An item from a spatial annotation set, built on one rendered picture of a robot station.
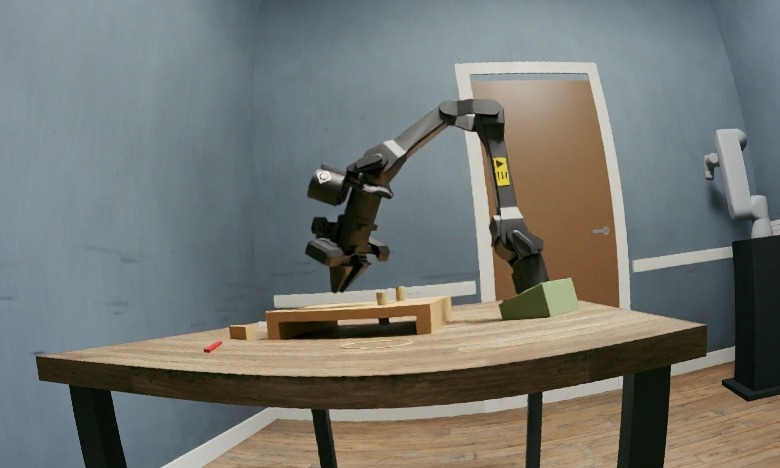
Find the red flat bar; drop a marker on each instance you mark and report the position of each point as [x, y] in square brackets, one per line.
[212, 347]

